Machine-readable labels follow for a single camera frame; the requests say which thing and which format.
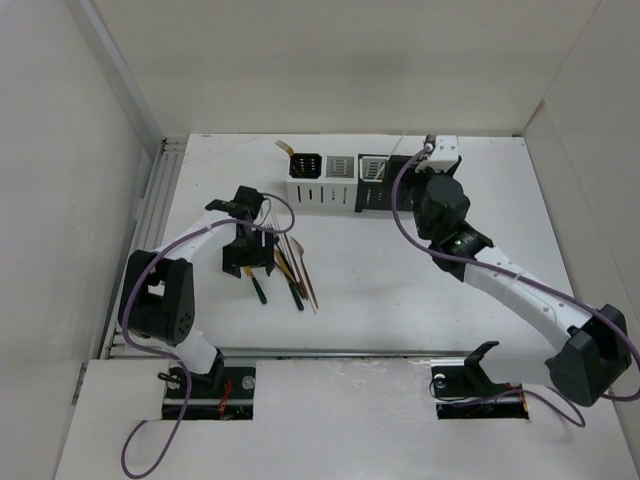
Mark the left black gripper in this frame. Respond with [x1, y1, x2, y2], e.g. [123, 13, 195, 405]
[225, 226, 271, 278]

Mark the gold fork green handle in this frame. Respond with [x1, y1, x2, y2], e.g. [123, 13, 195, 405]
[275, 140, 295, 157]

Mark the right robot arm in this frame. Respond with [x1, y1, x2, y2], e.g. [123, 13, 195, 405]
[392, 167, 638, 407]

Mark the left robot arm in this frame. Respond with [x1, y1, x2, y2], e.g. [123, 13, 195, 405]
[118, 186, 276, 397]

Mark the copper chopstick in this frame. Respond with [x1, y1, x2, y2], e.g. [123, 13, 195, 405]
[284, 234, 318, 311]

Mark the white chopstick long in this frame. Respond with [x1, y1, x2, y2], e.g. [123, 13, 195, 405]
[275, 234, 318, 314]

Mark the black utensil container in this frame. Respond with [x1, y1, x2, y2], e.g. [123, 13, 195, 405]
[355, 154, 411, 213]

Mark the white utensil container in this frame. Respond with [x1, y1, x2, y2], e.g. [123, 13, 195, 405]
[285, 153, 358, 213]

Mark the bronze knife green handle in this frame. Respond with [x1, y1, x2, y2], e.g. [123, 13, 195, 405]
[274, 249, 304, 311]

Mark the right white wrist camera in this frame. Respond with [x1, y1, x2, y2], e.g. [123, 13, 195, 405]
[415, 134, 460, 172]

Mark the aluminium rail front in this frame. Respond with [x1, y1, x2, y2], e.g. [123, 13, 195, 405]
[220, 347, 470, 360]

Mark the aluminium rail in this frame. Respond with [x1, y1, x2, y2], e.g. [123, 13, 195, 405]
[220, 347, 470, 360]
[96, 137, 188, 360]

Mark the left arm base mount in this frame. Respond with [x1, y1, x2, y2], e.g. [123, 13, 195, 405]
[158, 366, 256, 421]

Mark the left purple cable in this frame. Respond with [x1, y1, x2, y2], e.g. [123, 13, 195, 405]
[122, 192, 297, 474]

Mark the aluminium rail left side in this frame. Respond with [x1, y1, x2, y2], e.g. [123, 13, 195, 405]
[96, 137, 188, 360]

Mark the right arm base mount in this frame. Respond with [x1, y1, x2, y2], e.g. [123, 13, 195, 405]
[429, 365, 529, 420]

